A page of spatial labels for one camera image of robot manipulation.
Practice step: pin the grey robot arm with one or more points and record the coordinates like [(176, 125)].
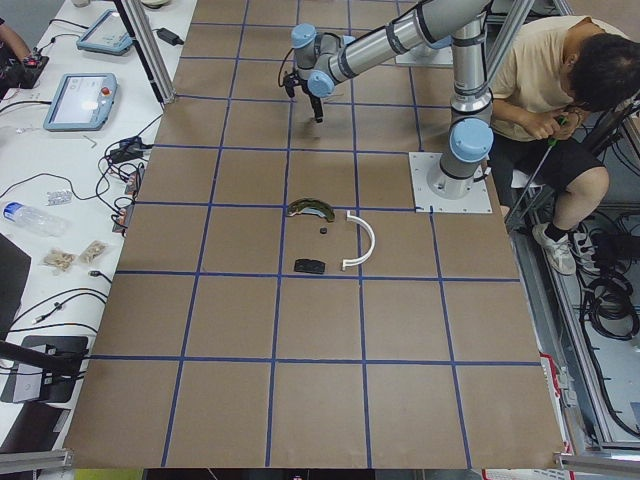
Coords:
[(323, 60), (470, 137)]

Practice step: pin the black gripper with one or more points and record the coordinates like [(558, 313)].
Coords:
[(313, 100)]

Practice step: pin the blue teach pendant far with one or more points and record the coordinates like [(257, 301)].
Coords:
[(107, 35)]

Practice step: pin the person in beige shirt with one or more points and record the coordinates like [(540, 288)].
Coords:
[(558, 71)]

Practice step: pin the plastic water bottle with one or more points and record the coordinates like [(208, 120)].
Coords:
[(34, 220)]

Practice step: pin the aluminium frame post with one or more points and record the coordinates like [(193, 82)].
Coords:
[(139, 30)]

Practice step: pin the blue teach pendant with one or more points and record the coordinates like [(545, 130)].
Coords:
[(82, 102), (107, 35)]

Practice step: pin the blue teach pendant near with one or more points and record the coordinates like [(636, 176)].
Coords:
[(82, 102)]

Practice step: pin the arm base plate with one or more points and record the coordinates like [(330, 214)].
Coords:
[(435, 192)]

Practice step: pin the black power adapter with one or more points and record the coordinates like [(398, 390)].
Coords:
[(125, 153)]

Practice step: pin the green brake shoe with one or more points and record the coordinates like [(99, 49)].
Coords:
[(311, 206)]

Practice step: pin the black brake pad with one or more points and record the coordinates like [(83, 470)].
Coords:
[(309, 266)]

